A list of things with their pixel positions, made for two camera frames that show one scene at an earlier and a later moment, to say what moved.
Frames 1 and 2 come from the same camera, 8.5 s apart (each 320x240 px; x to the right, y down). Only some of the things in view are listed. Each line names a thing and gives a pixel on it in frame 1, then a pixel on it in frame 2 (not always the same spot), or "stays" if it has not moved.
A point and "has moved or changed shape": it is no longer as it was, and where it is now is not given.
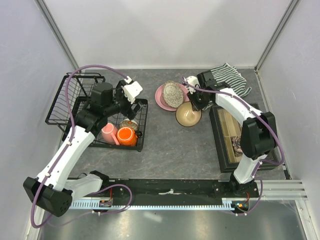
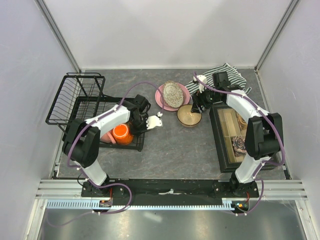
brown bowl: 186,115 stays
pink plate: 159,97 stays
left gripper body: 124,104 to 139,125
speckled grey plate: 173,94 stays
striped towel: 230,75 stays
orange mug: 126,136 has moved or changed shape
